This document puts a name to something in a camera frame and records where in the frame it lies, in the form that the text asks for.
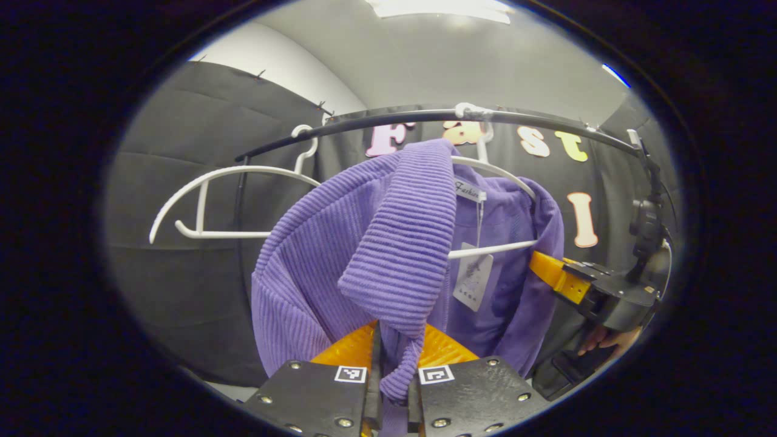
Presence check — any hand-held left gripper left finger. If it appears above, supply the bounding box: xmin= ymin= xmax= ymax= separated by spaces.
xmin=242 ymin=320 xmax=384 ymax=437

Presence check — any black metal clothes rack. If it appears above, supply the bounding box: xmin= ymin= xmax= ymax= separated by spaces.
xmin=234 ymin=107 xmax=644 ymax=298

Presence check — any black backdrop cloth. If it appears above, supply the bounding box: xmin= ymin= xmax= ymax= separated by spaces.
xmin=103 ymin=61 xmax=684 ymax=389

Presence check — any white plastic clothes hanger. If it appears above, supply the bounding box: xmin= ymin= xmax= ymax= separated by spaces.
xmin=448 ymin=102 xmax=540 ymax=260
xmin=149 ymin=124 xmax=321 ymax=245

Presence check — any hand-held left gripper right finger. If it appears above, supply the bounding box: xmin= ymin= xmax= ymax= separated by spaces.
xmin=407 ymin=324 xmax=551 ymax=437

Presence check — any purple corduroy jacket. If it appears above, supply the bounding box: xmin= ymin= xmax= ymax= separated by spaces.
xmin=251 ymin=138 xmax=565 ymax=437

